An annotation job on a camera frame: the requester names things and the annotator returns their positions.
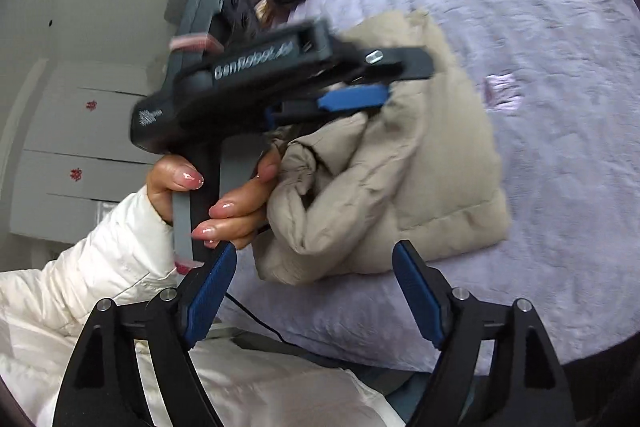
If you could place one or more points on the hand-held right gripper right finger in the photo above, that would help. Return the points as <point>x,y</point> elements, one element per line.
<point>420,297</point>

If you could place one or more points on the person's left hand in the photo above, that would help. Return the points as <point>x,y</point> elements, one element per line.
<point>240,212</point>

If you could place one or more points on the beige puffer jacket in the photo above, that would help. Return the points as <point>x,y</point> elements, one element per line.
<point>400,187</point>

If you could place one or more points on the person's left forearm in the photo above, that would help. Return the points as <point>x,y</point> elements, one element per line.
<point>125,247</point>

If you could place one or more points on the white wardrobe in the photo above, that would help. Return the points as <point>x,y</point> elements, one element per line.
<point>75,132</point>

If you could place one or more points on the purple fluffy blanket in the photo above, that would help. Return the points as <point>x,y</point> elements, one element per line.
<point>525,32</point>

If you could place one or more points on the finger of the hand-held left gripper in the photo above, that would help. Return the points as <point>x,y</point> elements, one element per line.
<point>355,99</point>
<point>400,62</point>

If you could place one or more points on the person's white jacket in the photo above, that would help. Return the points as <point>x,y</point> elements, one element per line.
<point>280,397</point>

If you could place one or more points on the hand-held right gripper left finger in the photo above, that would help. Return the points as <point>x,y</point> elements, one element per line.
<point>210,292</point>

